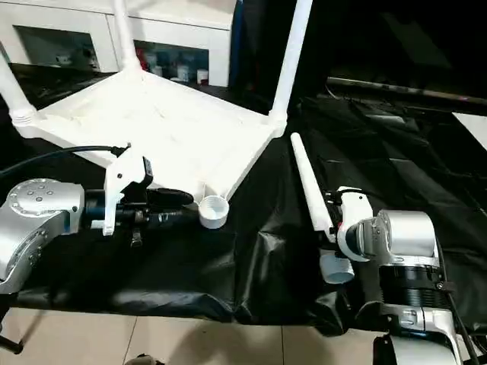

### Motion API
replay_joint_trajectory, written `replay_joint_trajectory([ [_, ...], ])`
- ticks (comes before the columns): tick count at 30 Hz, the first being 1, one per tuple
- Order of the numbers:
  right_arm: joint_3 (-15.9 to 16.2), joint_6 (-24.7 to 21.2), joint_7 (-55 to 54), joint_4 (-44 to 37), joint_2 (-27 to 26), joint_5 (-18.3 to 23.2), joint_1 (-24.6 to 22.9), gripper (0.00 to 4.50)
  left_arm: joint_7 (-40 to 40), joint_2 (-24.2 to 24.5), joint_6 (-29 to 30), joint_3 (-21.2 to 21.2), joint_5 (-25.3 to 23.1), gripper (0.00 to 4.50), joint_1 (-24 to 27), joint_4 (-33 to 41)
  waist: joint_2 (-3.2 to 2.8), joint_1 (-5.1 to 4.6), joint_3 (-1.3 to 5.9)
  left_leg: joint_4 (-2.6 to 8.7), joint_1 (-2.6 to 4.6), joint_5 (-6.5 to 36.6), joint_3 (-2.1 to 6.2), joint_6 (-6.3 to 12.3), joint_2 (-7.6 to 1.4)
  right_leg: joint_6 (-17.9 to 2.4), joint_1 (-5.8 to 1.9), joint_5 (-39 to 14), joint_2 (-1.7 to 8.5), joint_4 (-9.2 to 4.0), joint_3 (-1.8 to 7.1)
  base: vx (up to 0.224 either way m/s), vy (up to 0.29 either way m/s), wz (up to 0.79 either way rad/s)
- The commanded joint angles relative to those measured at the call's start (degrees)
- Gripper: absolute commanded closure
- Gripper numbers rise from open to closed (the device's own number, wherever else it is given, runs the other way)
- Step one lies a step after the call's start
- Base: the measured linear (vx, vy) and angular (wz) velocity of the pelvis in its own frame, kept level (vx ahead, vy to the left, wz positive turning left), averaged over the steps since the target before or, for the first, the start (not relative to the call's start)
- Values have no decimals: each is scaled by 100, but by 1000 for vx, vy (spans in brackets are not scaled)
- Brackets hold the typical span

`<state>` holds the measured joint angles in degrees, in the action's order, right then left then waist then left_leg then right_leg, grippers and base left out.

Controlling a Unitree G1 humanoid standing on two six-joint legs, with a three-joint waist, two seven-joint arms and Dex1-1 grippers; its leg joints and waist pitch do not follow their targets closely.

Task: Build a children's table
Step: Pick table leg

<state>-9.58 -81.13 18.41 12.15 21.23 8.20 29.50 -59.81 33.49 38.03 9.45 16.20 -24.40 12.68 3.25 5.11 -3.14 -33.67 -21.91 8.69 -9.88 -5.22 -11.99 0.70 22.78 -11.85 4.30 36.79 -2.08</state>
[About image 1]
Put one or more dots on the white plastic table leg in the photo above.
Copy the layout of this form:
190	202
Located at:
291	57
308	178
127	42
13	91

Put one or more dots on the white plastic table top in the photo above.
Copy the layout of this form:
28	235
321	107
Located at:
152	121

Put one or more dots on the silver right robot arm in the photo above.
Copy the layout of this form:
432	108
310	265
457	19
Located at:
407	235

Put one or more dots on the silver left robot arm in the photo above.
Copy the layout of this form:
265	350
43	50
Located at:
38	216

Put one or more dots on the black table mat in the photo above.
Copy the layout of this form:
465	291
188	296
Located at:
247	258

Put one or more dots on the small white cup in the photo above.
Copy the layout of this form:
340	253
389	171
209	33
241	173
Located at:
203	77

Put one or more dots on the dark metal rod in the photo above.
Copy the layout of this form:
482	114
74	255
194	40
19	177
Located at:
399	88

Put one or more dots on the white flat board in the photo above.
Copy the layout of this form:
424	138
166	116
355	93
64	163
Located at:
473	127

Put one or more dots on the black backdrop cloth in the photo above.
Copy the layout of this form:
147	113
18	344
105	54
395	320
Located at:
380	38

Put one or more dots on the white glass-door cabinet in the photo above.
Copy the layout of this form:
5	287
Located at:
76	19

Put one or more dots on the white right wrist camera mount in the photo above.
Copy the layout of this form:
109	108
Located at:
354	213

